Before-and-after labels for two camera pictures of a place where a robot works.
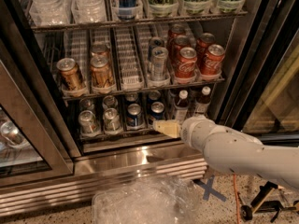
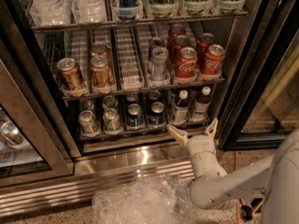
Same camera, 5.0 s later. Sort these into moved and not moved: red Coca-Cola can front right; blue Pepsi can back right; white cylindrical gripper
Moved: white cylindrical gripper
Not moved: blue Pepsi can back right; red Coca-Cola can front right
